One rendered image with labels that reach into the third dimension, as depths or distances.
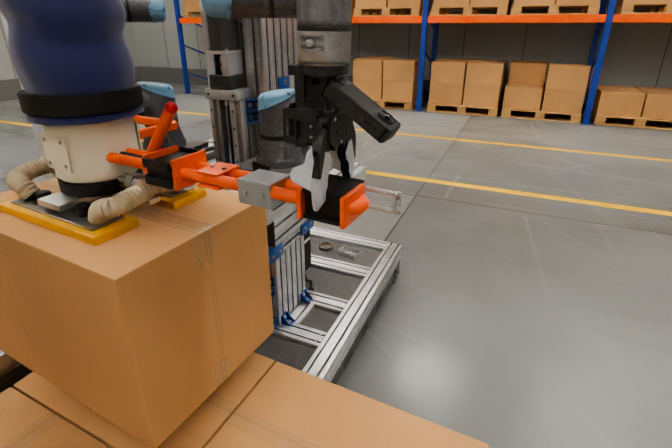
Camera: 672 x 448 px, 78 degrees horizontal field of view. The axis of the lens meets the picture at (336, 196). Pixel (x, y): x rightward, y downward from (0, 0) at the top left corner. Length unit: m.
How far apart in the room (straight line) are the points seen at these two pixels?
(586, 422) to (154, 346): 1.71
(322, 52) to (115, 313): 0.56
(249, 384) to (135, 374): 0.45
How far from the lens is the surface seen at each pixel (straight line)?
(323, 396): 1.23
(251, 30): 1.53
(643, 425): 2.23
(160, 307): 0.87
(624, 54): 9.16
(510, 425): 2.00
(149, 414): 0.97
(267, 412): 1.21
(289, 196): 0.67
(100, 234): 0.91
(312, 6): 0.59
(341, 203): 0.61
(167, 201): 1.02
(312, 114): 0.60
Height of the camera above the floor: 1.46
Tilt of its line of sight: 22 degrees down
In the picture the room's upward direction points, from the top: straight up
